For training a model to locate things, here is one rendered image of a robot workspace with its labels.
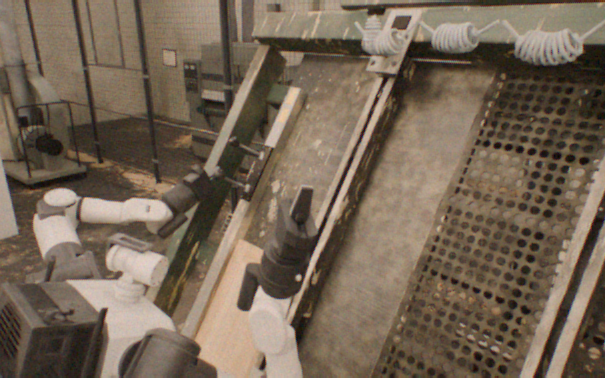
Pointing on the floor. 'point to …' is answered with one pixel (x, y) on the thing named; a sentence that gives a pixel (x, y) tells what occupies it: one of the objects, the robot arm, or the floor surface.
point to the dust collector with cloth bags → (23, 112)
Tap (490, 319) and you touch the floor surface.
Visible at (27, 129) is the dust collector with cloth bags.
